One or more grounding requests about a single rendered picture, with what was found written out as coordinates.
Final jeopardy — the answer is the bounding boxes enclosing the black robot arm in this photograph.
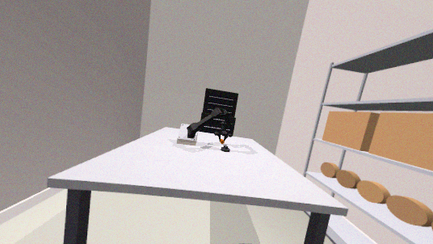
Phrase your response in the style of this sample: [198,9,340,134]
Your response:
[187,108,233,138]

